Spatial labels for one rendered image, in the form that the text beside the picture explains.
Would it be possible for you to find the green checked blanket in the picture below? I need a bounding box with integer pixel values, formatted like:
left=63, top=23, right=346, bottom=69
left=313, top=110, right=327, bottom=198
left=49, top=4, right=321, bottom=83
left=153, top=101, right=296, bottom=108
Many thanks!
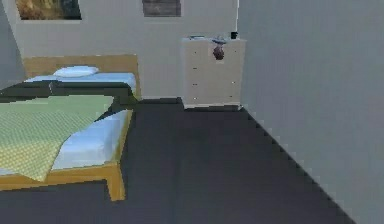
left=0, top=94, right=115, bottom=183

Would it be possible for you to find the framed brown landscape picture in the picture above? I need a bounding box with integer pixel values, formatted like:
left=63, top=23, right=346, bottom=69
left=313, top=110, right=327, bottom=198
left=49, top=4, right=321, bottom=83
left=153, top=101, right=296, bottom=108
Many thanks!
left=14, top=0, right=83, bottom=21

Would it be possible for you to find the white chest of drawers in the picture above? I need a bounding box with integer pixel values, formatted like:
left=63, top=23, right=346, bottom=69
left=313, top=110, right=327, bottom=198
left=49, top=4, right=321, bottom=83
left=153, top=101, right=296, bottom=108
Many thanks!
left=181, top=37, right=248, bottom=110

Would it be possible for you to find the wooden bed with blue mattress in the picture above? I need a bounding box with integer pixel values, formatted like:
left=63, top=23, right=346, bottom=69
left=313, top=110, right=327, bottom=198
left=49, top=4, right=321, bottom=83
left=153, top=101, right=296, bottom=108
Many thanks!
left=0, top=54, right=142, bottom=202

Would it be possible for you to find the white pillow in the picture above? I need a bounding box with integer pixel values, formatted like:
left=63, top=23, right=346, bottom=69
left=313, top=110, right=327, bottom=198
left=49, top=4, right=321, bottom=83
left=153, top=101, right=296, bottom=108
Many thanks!
left=52, top=65, right=100, bottom=79

